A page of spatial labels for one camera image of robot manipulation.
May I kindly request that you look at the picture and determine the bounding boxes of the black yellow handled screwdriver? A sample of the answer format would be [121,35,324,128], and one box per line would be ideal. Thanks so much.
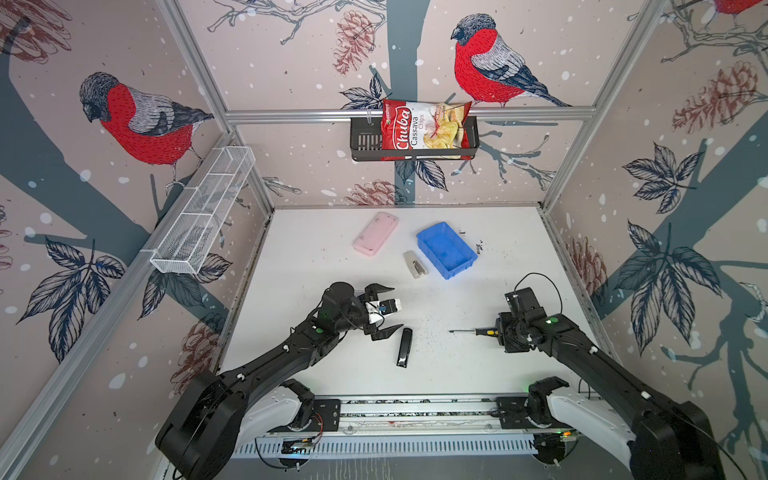
[450,328,499,337]

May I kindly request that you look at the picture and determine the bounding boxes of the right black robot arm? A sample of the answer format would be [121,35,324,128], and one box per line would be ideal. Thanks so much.
[496,288,725,479]

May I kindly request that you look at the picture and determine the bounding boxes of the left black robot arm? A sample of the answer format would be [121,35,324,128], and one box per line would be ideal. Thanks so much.
[155,282,402,479]

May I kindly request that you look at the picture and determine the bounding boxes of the blue plastic bin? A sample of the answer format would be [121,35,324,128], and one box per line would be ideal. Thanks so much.
[416,222,478,280]

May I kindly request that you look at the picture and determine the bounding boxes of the black stapler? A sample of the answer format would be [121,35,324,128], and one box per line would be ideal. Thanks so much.
[396,328,413,368]

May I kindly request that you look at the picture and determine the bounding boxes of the grey small stapler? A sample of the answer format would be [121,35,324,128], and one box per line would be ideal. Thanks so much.
[404,251,428,279]

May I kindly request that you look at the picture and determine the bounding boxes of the pink phone case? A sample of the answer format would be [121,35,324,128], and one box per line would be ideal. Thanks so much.
[352,212,399,256]

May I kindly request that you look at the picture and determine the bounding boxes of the small screws on table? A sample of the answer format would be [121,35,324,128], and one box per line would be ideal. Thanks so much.
[459,228,484,255]

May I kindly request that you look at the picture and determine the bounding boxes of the red cassava chips bag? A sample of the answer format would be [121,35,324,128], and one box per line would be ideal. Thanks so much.
[381,100,472,151]

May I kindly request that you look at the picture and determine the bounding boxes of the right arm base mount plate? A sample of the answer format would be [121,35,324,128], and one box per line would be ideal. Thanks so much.
[495,394,537,430]

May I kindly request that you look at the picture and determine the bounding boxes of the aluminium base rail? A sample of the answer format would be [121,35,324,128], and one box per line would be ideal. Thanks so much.
[233,392,601,438]

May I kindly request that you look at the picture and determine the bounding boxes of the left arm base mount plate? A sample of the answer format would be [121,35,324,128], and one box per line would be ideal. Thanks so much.
[284,398,341,433]

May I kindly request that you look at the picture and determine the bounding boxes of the black wall basket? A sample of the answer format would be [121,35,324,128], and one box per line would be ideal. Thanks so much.
[350,116,480,162]

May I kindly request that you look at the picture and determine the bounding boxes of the white wire mesh shelf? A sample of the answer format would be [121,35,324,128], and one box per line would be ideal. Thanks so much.
[150,146,255,275]

